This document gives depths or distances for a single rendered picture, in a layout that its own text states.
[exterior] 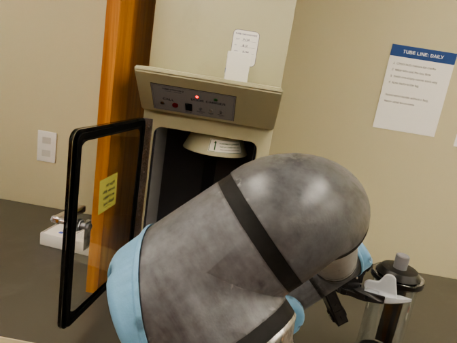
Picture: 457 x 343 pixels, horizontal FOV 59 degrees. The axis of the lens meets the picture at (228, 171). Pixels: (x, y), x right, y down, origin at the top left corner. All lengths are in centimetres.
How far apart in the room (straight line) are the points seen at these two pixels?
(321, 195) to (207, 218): 9
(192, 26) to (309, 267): 76
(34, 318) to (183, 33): 72
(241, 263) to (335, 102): 117
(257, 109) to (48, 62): 90
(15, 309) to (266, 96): 73
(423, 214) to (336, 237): 127
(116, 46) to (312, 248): 72
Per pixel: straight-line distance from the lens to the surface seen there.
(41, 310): 106
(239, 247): 31
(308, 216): 32
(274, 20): 99
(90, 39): 153
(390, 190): 154
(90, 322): 101
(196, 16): 100
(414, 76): 150
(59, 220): 85
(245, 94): 88
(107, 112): 96
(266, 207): 31
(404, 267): 95
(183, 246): 32
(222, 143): 103
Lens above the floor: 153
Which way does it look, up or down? 14 degrees down
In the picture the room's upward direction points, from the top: 9 degrees clockwise
